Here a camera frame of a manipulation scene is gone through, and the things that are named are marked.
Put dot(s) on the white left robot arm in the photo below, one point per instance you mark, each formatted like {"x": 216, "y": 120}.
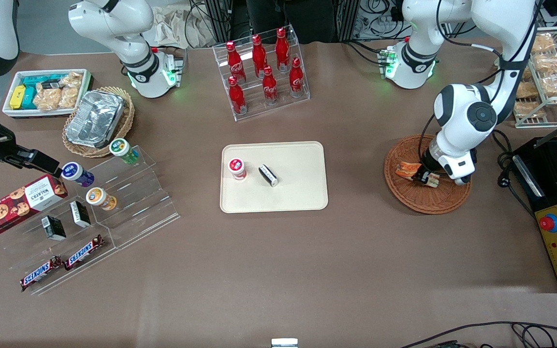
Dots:
{"x": 462, "y": 121}

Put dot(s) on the red cola bottle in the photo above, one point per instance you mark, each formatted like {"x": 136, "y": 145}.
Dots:
{"x": 270, "y": 87}
{"x": 237, "y": 96}
{"x": 234, "y": 63}
{"x": 296, "y": 79}
{"x": 282, "y": 48}
{"x": 259, "y": 55}

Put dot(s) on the snickers chocolate bar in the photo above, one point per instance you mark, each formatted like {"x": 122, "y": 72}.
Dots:
{"x": 84, "y": 253}
{"x": 40, "y": 274}

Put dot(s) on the red emergency stop button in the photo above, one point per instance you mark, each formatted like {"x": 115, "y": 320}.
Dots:
{"x": 549, "y": 223}

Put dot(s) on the teal small box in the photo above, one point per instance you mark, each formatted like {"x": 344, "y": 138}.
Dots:
{"x": 29, "y": 97}

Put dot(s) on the teal long box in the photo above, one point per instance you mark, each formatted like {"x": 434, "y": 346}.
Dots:
{"x": 41, "y": 78}

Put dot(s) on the yellow small box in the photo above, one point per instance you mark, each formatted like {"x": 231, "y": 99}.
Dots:
{"x": 17, "y": 96}

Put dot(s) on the crumpled beige paper bag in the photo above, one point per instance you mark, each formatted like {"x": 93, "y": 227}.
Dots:
{"x": 177, "y": 24}

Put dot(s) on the beige plastic tray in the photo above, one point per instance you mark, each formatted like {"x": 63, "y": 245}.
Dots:
{"x": 298, "y": 193}

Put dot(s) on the small black box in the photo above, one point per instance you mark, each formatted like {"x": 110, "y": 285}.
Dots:
{"x": 80, "y": 214}
{"x": 268, "y": 175}
{"x": 53, "y": 228}

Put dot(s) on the light wicker basket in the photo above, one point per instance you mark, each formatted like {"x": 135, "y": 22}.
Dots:
{"x": 127, "y": 118}

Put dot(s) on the red cookie box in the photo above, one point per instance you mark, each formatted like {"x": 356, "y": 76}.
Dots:
{"x": 17, "y": 205}

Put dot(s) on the green lid small can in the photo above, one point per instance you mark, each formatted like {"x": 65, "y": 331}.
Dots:
{"x": 123, "y": 149}

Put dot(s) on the aluminium foil tray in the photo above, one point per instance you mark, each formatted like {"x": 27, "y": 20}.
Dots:
{"x": 95, "y": 118}

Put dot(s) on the person in dark clothes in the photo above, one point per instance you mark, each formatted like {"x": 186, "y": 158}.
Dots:
{"x": 288, "y": 19}

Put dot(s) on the small white device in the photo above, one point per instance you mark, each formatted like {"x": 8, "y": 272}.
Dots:
{"x": 284, "y": 343}

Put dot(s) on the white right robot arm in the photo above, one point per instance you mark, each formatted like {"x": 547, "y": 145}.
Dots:
{"x": 114, "y": 19}

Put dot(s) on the triangular sandwich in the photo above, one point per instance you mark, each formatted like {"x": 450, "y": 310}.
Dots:
{"x": 406, "y": 170}

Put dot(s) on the purple small can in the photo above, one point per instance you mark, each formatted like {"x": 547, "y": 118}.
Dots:
{"x": 76, "y": 174}

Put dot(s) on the clear acrylic stepped display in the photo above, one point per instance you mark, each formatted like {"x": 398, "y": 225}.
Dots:
{"x": 138, "y": 203}

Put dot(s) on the clear bag of crackers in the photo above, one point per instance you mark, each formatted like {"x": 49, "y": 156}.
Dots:
{"x": 46, "y": 99}
{"x": 73, "y": 79}
{"x": 69, "y": 97}

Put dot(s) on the clear acrylic bottle rack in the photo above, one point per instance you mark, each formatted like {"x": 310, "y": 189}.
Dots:
{"x": 252, "y": 108}

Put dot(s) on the red lid small can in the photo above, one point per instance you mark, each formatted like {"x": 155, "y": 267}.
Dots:
{"x": 237, "y": 168}

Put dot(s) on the black sealing machine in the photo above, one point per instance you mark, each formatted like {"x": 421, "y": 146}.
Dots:
{"x": 539, "y": 193}

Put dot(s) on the white plastic bin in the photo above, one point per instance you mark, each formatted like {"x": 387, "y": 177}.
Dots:
{"x": 10, "y": 112}

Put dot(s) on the round brown wicker basket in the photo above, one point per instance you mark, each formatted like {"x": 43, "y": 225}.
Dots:
{"x": 404, "y": 198}

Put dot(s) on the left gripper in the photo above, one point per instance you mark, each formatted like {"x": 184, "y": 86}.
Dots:
{"x": 426, "y": 170}

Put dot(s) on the orange small can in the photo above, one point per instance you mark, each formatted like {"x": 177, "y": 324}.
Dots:
{"x": 99, "y": 198}

